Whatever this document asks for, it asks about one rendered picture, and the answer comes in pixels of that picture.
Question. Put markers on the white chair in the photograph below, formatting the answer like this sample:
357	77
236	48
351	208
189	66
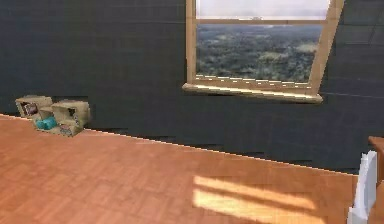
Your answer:
364	190

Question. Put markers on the wooden framed window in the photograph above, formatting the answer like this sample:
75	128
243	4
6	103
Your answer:
256	53

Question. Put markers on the beige low cube shelf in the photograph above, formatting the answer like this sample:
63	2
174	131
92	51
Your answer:
68	113

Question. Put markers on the teal round object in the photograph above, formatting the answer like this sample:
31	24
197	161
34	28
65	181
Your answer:
46	123

